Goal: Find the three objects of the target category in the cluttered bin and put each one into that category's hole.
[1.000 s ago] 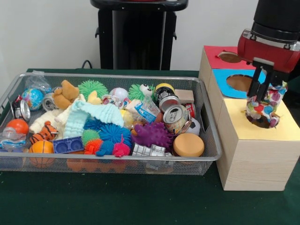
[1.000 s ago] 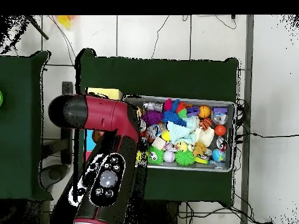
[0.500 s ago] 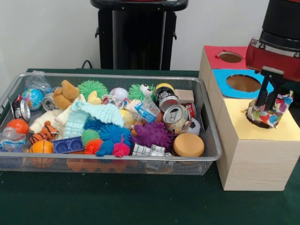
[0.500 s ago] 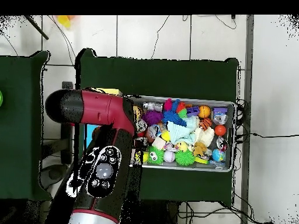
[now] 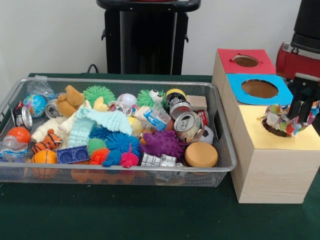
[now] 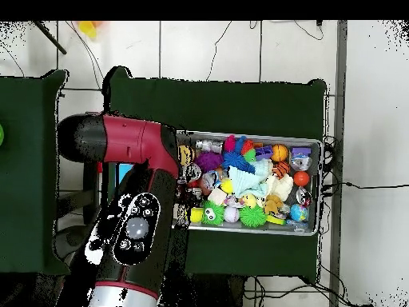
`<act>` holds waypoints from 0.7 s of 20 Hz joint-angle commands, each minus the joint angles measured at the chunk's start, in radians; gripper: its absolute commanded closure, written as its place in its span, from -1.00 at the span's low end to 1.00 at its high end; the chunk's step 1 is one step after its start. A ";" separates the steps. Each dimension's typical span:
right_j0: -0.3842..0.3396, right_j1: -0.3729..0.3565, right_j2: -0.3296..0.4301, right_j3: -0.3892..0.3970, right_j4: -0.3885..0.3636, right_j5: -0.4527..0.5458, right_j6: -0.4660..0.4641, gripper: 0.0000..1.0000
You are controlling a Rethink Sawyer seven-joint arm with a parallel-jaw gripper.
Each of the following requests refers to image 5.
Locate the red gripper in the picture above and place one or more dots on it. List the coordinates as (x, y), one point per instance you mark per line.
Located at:
(297, 65)

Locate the multicolour cloth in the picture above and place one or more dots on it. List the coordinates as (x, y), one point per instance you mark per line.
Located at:
(277, 120)

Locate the small patterned cloth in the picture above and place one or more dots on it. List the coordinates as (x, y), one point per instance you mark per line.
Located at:
(117, 107)

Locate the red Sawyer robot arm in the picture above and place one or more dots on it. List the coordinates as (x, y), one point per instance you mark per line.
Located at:
(307, 22)

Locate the wooden box with three holes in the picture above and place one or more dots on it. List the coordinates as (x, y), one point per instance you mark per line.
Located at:
(272, 180)

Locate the shallow mesh bin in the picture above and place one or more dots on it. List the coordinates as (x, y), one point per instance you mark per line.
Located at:
(212, 175)

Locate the orange round sponge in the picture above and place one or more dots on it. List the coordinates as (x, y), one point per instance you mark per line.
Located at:
(201, 153)

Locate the crushed drink can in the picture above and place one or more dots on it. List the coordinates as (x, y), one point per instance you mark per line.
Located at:
(187, 125)

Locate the purple spiky ball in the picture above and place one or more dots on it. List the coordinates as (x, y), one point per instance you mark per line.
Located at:
(162, 143)

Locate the green spiky toy with eyes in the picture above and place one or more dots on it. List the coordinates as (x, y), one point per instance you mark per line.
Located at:
(146, 98)

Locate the dark green tablecloth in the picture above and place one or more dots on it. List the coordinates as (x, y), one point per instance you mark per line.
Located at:
(175, 220)

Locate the white baseball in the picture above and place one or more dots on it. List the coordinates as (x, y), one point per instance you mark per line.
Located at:
(127, 100)

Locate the blue spiky ball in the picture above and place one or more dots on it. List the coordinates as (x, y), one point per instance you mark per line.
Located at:
(122, 142)

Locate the green spiky ball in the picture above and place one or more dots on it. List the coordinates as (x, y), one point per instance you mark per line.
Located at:
(98, 93)

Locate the light blue knitted cloth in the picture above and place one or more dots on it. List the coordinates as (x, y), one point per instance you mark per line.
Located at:
(82, 125)

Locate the brown teddy bear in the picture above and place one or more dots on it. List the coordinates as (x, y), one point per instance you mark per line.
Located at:
(70, 101)

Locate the tiger plush toy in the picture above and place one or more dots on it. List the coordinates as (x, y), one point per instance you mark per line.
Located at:
(48, 142)

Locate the small basketball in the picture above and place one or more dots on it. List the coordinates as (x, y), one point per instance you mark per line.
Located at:
(45, 157)

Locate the small globe ball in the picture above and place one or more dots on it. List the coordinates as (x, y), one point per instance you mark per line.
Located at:
(35, 106)

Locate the orange ball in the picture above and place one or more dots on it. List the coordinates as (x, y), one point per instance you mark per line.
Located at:
(20, 135)

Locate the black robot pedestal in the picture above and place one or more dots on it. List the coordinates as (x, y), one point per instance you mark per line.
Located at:
(150, 37)

